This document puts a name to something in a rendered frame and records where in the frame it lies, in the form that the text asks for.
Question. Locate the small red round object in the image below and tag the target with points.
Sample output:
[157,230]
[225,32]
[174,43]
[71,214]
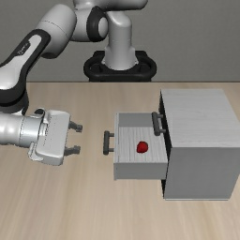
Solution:
[142,146]

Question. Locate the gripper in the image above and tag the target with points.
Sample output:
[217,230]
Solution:
[51,137]

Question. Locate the grey open drawer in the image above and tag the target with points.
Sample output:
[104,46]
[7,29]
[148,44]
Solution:
[137,150]

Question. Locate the grey cabinet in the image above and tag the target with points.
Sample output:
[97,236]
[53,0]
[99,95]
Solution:
[200,140]

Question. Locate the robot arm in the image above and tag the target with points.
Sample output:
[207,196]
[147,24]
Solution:
[56,25]

